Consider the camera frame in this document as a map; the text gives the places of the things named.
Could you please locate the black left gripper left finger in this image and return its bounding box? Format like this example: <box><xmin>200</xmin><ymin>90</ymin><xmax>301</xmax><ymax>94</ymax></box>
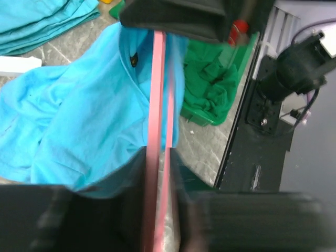
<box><xmin>1</xmin><ymin>148</ymin><xmax>146</xmax><ymax>251</ymax></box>

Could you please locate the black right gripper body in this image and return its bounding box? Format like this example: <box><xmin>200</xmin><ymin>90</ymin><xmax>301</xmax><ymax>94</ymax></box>
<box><xmin>119</xmin><ymin>0</ymin><xmax>275</xmax><ymax>45</ymax></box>

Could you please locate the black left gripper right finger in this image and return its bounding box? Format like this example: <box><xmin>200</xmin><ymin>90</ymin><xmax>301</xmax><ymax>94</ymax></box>
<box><xmin>170</xmin><ymin>149</ymin><xmax>335</xmax><ymax>251</ymax></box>

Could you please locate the pink plastic hanger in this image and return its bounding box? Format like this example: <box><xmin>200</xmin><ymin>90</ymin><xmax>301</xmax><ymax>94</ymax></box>
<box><xmin>142</xmin><ymin>31</ymin><xmax>174</xmax><ymax>251</ymax></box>

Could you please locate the light blue t shirt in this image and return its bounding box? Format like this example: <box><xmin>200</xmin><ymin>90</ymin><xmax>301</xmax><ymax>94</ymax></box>
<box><xmin>0</xmin><ymin>22</ymin><xmax>190</xmax><ymax>199</ymax></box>

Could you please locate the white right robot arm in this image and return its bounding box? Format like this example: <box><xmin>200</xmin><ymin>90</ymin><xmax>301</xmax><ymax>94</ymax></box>
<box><xmin>119</xmin><ymin>1</ymin><xmax>335</xmax><ymax>101</ymax></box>

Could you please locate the dark green shirt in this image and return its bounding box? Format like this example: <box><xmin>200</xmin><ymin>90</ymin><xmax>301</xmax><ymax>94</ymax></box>
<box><xmin>183</xmin><ymin>40</ymin><xmax>239</xmax><ymax>125</ymax></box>

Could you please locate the folded teal polo shirt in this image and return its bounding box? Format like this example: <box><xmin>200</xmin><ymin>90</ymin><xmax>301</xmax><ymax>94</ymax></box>
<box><xmin>1</xmin><ymin>1</ymin><xmax>100</xmax><ymax>56</ymax></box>

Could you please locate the black base beam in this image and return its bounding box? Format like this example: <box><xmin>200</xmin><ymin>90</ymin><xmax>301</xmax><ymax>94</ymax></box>
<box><xmin>214</xmin><ymin>55</ymin><xmax>300</xmax><ymax>194</ymax></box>

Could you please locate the green plastic tray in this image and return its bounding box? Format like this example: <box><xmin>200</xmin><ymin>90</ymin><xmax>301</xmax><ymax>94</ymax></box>
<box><xmin>117</xmin><ymin>1</ymin><xmax>272</xmax><ymax>126</ymax></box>

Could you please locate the yellow plastic tray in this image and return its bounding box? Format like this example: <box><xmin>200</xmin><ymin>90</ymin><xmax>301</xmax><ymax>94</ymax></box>
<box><xmin>99</xmin><ymin>0</ymin><xmax>113</xmax><ymax>4</ymax></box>

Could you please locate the metal clothes rack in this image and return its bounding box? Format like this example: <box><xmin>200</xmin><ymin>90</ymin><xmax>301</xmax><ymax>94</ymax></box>
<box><xmin>0</xmin><ymin>56</ymin><xmax>43</xmax><ymax>77</ymax></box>

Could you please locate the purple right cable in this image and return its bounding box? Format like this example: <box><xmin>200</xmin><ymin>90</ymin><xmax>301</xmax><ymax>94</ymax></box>
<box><xmin>291</xmin><ymin>17</ymin><xmax>336</xmax><ymax>43</ymax></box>

